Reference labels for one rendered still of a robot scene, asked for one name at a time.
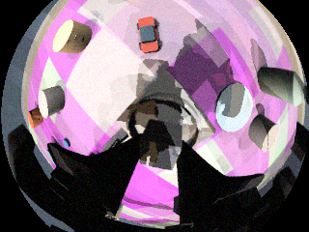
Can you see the white round dish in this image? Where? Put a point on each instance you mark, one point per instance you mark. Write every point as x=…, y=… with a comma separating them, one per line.
x=233, y=107

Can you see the orange cylinder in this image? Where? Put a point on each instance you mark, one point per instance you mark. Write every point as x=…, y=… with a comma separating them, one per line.
x=35, y=117

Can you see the white cup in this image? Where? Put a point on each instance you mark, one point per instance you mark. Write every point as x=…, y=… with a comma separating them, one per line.
x=117, y=217

